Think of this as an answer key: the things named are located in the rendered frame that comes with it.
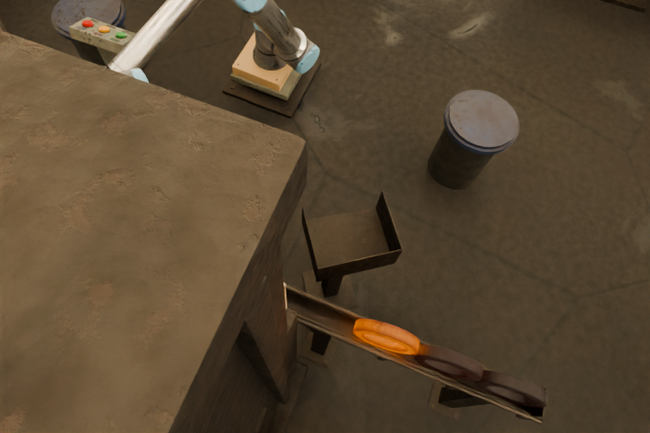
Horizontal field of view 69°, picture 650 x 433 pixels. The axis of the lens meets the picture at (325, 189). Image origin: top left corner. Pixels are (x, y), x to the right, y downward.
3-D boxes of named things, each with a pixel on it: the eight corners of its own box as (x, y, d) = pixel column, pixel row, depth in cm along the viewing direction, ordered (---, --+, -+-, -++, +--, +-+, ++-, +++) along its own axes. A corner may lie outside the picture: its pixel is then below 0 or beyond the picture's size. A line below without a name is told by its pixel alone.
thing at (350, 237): (369, 304, 205) (402, 249, 141) (310, 319, 201) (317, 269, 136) (356, 260, 213) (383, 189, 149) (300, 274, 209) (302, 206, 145)
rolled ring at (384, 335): (433, 342, 125) (430, 355, 124) (398, 344, 142) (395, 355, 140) (374, 315, 121) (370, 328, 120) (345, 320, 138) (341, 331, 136)
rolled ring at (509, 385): (496, 367, 122) (494, 380, 120) (563, 395, 121) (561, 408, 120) (466, 371, 138) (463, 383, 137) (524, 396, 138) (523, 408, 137)
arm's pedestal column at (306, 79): (255, 42, 269) (254, 31, 261) (320, 65, 263) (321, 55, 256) (222, 93, 251) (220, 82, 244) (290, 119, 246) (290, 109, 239)
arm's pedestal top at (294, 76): (258, 39, 259) (257, 33, 256) (311, 58, 255) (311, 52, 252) (230, 79, 245) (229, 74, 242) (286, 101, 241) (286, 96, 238)
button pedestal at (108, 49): (160, 137, 237) (118, 50, 182) (117, 122, 239) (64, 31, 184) (175, 113, 244) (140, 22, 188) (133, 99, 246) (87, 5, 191)
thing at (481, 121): (477, 204, 230) (513, 159, 191) (414, 182, 233) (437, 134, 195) (489, 153, 244) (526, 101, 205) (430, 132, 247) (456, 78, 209)
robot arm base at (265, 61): (265, 36, 247) (265, 21, 238) (296, 51, 244) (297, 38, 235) (245, 59, 239) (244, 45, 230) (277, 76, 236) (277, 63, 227)
